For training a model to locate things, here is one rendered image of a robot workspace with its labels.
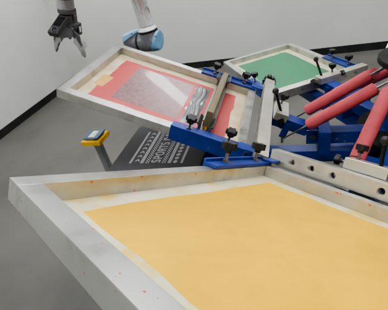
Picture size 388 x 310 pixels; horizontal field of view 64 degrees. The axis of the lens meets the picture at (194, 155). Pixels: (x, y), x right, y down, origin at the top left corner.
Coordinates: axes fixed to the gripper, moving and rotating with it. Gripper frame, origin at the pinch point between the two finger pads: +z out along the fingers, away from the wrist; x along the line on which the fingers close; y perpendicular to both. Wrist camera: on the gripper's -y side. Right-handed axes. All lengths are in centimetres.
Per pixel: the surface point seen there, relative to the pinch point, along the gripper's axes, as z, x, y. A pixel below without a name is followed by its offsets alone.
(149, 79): 8.3, -36.4, 8.4
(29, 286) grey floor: 166, 37, -38
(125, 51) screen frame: 3.6, -16.4, 25.8
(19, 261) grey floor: 174, 61, -19
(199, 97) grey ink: 11, -63, 6
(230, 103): 14, -78, 11
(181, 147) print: 38, -58, -2
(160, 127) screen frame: 9, -55, -29
